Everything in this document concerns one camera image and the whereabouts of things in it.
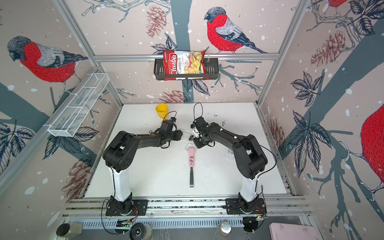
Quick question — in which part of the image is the white AC remote with display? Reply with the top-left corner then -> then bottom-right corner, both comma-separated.
181,132 -> 194,141

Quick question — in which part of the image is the white battery cover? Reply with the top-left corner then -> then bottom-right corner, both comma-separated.
185,143 -> 194,151

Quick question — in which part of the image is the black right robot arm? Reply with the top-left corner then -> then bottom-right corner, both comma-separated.
191,117 -> 268,216

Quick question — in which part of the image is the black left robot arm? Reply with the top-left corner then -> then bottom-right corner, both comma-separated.
103,120 -> 183,217

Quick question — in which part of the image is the white remote control with buttons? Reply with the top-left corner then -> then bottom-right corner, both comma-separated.
225,149 -> 235,161

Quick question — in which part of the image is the yellow plastic goblet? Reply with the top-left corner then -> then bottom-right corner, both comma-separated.
156,104 -> 169,123

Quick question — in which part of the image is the red cassava chips bag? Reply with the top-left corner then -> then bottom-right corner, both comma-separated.
163,50 -> 207,75

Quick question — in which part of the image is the silver metal can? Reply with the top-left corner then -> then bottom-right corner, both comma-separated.
218,220 -> 232,238

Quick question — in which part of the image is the pink pad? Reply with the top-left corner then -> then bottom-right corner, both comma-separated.
269,223 -> 319,240

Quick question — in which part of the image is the grey cylinder with black cap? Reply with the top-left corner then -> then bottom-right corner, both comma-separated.
56,223 -> 83,238

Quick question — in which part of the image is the aluminium mounting rail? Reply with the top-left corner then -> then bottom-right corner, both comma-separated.
59,195 -> 311,231

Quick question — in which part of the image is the black wall basket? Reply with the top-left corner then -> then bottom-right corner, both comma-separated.
154,58 -> 219,81

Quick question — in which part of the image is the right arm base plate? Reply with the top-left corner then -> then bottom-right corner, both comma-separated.
225,198 -> 267,215

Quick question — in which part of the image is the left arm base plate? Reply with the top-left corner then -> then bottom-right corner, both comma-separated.
106,199 -> 148,217

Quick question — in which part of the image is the white wire mesh shelf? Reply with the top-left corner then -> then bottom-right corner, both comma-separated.
48,73 -> 110,137

